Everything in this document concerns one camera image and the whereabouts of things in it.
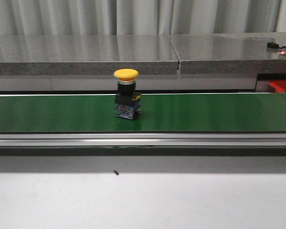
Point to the grey pleated curtain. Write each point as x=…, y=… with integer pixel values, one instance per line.
x=139, y=17

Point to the yellow mushroom push button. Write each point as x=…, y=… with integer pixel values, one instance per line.
x=127, y=100

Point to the red plate tray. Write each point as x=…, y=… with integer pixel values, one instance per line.
x=279, y=86

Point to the green conveyor belt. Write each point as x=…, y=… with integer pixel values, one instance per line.
x=159, y=113

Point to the grey stone counter slab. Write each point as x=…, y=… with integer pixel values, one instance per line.
x=86, y=54

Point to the aluminium conveyor side rail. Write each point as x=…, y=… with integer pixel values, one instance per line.
x=145, y=139

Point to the black connector plug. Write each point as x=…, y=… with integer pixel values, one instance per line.
x=272, y=45

